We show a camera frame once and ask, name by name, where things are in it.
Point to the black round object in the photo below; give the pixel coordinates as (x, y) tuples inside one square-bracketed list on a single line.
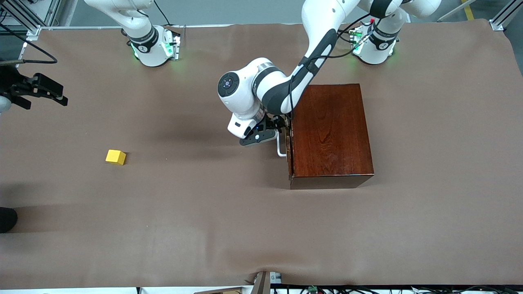
[(7, 220)]

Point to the dark brown wooden cabinet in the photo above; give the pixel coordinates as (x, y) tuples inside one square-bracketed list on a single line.
[(331, 130)]

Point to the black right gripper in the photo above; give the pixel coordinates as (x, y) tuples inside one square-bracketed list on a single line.
[(11, 83)]

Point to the yellow floor tape strip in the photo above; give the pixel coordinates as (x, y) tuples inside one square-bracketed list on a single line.
[(469, 12)]

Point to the brown table cover sheet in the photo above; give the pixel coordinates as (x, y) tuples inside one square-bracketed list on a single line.
[(204, 224)]

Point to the green terminal connector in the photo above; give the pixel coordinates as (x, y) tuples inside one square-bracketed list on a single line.
[(314, 289)]

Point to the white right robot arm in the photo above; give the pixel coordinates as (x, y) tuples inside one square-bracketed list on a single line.
[(147, 49)]

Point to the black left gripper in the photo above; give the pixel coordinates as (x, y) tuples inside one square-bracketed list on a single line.
[(274, 122)]

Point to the brown angled bracket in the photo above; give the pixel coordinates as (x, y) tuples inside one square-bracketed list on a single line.
[(261, 283)]

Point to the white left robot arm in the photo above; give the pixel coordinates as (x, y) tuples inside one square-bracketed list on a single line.
[(245, 85)]

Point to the aluminium frame profile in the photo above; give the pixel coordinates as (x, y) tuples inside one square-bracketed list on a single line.
[(504, 14), (53, 10)]

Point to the yellow wooden block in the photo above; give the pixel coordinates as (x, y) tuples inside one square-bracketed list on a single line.
[(115, 157)]

